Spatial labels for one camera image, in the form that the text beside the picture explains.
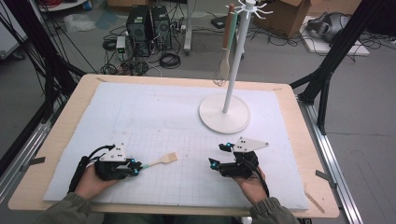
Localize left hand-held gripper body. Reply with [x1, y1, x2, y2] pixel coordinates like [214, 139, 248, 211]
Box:
[93, 142, 133, 182]

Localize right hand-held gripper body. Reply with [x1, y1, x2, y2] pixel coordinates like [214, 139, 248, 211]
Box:
[217, 136, 271, 180]

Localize white hook stand rack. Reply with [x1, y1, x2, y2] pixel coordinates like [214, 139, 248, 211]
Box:
[198, 0, 275, 135]

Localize wooden spatula with green handle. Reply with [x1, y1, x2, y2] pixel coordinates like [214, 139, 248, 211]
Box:
[141, 151, 179, 170]

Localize wooden spoon with green handle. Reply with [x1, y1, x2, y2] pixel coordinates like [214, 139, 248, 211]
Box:
[218, 8, 239, 80]

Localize wire whisk with wooden handle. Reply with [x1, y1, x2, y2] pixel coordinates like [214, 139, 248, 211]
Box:
[213, 3, 236, 88]

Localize person's left hand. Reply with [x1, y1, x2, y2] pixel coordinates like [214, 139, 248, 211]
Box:
[74, 163, 121, 201]

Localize person's right hand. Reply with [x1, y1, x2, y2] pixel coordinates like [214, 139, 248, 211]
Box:
[234, 167, 270, 205]

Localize white grid mat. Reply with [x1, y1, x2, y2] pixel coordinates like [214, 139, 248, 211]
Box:
[43, 81, 310, 211]

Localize thin wooden stick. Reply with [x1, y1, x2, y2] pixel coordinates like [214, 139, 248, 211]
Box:
[304, 189, 327, 215]

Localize white box with green light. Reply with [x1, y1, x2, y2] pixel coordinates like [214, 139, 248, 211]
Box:
[115, 35, 127, 54]

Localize flat black device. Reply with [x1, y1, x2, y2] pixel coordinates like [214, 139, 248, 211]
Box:
[210, 13, 241, 30]

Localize large black computer tower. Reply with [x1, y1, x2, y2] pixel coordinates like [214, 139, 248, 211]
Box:
[125, 5, 153, 58]

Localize white floor board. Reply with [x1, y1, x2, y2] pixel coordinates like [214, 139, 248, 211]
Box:
[299, 15, 371, 57]

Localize open cardboard box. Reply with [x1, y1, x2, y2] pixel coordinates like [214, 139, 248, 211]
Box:
[252, 0, 312, 40]

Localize narrow black computer tower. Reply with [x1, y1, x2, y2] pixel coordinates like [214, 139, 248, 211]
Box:
[150, 5, 173, 51]

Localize clear plastic bag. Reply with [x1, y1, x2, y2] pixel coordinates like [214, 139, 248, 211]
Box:
[64, 12, 98, 34]

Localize grey rounded headset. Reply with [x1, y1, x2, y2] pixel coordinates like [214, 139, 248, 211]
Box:
[306, 11, 352, 43]

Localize right hand-held gripper black cable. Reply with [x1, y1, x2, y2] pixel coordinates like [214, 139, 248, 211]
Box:
[247, 158, 271, 198]

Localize grey metal bracket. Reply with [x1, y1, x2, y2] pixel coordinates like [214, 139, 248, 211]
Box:
[19, 156, 47, 173]
[315, 169, 338, 189]

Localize aluminium rail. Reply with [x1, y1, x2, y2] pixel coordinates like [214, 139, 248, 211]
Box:
[297, 96, 364, 224]
[0, 102, 62, 203]

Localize coil of black cable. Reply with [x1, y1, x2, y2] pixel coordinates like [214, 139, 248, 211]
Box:
[159, 52, 182, 70]

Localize black frame struts with cables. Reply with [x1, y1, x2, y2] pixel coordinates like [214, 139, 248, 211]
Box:
[0, 0, 87, 123]

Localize white floor stand post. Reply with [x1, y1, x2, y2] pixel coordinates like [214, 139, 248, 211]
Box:
[183, 0, 193, 57]

